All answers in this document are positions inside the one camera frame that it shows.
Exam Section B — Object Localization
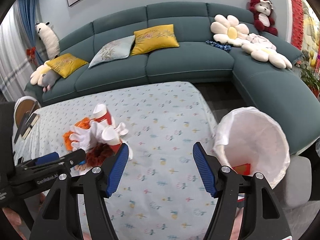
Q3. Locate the red white paper cup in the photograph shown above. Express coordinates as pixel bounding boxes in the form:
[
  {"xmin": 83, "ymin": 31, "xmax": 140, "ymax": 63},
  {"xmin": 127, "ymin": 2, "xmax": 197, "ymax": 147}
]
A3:
[
  {"xmin": 90, "ymin": 103, "xmax": 116, "ymax": 132},
  {"xmin": 101, "ymin": 123, "xmax": 133, "ymax": 160}
]

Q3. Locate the white lined trash bin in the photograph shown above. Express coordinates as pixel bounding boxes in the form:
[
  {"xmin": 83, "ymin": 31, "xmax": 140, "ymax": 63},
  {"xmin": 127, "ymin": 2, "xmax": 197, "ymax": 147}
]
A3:
[{"xmin": 212, "ymin": 107, "xmax": 290, "ymax": 189}]

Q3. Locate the pink fluffy cloth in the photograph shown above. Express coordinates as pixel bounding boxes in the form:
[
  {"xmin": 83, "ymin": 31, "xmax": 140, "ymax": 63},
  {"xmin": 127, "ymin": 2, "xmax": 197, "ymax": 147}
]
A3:
[{"xmin": 2, "ymin": 193, "xmax": 46, "ymax": 239}]

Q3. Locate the white cloth glove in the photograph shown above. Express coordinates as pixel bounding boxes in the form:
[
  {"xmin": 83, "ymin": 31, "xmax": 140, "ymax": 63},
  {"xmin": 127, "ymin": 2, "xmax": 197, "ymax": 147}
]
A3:
[{"xmin": 68, "ymin": 119, "xmax": 129, "ymax": 153}]

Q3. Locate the red paper in bin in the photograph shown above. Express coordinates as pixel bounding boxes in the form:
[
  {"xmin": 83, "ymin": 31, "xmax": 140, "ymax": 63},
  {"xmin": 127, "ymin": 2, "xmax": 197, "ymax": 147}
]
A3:
[{"xmin": 232, "ymin": 163, "xmax": 251, "ymax": 176}]

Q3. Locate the floral light blue tablecloth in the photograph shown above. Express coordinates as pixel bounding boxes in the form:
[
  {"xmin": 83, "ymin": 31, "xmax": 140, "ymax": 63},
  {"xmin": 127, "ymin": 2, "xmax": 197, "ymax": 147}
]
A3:
[{"xmin": 14, "ymin": 82, "xmax": 216, "ymax": 239}]

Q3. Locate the round wooden side table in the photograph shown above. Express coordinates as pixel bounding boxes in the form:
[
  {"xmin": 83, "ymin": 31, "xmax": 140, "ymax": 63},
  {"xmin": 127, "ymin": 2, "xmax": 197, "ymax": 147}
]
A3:
[{"xmin": 14, "ymin": 96, "xmax": 41, "ymax": 127}]

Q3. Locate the grey plush toy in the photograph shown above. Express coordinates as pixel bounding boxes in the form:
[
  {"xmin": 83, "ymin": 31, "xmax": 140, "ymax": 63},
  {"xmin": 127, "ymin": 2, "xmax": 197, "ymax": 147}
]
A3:
[{"xmin": 42, "ymin": 69, "xmax": 61, "ymax": 92}]

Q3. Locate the yellow embroidered cushion left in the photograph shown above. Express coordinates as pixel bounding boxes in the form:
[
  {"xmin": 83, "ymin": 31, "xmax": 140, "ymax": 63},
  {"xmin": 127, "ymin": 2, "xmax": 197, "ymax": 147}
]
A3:
[{"xmin": 46, "ymin": 53, "xmax": 88, "ymax": 78}]

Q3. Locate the yellow embroidered cushion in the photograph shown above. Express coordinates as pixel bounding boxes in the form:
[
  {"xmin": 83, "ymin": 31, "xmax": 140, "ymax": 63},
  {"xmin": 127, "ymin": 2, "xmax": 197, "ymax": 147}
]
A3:
[
  {"xmin": 46, "ymin": 53, "xmax": 88, "ymax": 78},
  {"xmin": 131, "ymin": 24, "xmax": 180, "ymax": 56}
]

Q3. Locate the grey footstool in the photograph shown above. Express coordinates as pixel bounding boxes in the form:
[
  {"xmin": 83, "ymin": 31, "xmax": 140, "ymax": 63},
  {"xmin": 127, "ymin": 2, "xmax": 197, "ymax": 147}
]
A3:
[{"xmin": 274, "ymin": 155, "xmax": 312, "ymax": 209}]

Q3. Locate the white sheer curtain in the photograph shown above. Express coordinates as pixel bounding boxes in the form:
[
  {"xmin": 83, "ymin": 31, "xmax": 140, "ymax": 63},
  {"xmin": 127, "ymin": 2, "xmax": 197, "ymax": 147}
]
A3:
[{"xmin": 1, "ymin": 2, "xmax": 34, "ymax": 101}]

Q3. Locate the light blue embroidered cushion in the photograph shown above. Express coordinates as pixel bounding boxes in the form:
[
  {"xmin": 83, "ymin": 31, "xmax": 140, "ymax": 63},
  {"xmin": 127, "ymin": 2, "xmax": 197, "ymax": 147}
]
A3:
[{"xmin": 88, "ymin": 35, "xmax": 135, "ymax": 68}]

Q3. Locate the white long plush toy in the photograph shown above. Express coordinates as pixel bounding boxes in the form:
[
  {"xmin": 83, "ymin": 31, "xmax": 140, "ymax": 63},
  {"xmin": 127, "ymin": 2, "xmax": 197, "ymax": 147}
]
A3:
[{"xmin": 35, "ymin": 22, "xmax": 60, "ymax": 60}]

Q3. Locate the teal sectional sofa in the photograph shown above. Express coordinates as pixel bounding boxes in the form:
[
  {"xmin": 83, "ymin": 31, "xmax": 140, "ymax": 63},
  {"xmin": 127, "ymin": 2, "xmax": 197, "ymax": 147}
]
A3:
[{"xmin": 25, "ymin": 2, "xmax": 319, "ymax": 153}]

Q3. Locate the yellow embroidered cushion centre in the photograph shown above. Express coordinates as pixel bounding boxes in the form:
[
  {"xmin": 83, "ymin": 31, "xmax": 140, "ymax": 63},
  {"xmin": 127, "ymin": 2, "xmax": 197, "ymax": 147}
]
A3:
[{"xmin": 131, "ymin": 24, "xmax": 180, "ymax": 56}]

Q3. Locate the green potted plant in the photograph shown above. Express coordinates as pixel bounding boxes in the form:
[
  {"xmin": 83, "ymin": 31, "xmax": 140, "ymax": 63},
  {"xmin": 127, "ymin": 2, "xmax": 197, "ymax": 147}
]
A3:
[{"xmin": 300, "ymin": 63, "xmax": 319, "ymax": 97}]

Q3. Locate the white daisy flower cushion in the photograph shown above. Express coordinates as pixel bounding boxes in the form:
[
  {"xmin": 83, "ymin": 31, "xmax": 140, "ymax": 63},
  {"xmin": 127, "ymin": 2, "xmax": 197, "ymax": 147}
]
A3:
[{"xmin": 210, "ymin": 14, "xmax": 249, "ymax": 47}]

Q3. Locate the blue curtain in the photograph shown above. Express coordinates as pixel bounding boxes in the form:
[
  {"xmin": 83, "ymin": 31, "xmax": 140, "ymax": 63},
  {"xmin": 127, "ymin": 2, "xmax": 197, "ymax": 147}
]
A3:
[{"xmin": 17, "ymin": 0, "xmax": 44, "ymax": 66}]

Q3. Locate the red white plush monkey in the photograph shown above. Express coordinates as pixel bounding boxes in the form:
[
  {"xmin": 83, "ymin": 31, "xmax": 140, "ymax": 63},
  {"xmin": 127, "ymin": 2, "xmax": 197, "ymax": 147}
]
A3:
[{"xmin": 249, "ymin": 0, "xmax": 278, "ymax": 36}]

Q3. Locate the blue bead string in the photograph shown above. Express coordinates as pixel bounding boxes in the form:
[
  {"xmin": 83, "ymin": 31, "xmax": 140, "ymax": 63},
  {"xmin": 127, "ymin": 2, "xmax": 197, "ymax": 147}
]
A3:
[{"xmin": 205, "ymin": 39, "xmax": 232, "ymax": 53}]

